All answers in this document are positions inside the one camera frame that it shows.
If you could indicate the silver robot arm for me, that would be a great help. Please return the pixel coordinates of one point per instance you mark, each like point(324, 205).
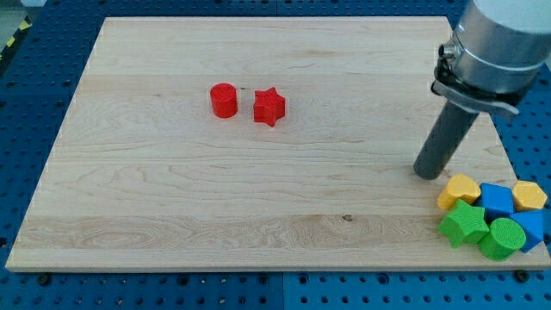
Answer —
point(493, 55)

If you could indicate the light wooden board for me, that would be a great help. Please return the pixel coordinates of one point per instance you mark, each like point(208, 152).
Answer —
point(144, 177)

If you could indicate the red star block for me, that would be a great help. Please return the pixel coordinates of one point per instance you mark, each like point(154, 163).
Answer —
point(269, 106)

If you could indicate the red cylinder block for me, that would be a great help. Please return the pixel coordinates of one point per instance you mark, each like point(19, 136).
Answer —
point(224, 100)

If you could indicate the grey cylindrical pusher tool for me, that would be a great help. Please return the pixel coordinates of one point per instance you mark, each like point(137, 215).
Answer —
point(449, 130)

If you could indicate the yellow heart block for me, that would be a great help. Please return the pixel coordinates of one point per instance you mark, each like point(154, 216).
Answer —
point(458, 187)

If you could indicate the green star block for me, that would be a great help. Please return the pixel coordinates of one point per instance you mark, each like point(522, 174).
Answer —
point(464, 224)

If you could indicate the blue cube block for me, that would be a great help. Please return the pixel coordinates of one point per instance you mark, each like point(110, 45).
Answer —
point(497, 201)

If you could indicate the green cylinder block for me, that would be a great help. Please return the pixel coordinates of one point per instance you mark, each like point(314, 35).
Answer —
point(504, 238)

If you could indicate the yellow hexagon block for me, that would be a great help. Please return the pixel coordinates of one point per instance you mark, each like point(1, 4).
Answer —
point(528, 196)

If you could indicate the blue triangle block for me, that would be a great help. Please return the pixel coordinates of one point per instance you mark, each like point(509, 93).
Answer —
point(532, 224)

